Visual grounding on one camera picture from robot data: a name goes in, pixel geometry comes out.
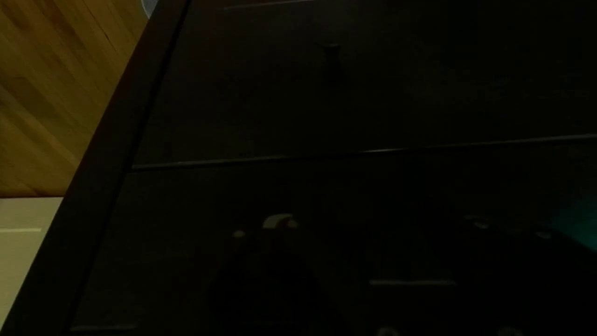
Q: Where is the white floor mat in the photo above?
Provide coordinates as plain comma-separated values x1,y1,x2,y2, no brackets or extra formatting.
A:
0,196,65,328

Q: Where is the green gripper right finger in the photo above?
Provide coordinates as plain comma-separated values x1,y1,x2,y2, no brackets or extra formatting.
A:
444,211,597,336

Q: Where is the dark wooden drawer cabinet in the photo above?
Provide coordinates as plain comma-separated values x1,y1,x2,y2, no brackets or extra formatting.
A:
0,0,597,336

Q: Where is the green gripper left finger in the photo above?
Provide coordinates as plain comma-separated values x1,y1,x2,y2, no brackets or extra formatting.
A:
207,213,353,336

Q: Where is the dark drawer front with handle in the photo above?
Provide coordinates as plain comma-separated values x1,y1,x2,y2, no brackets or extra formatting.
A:
131,0,597,171

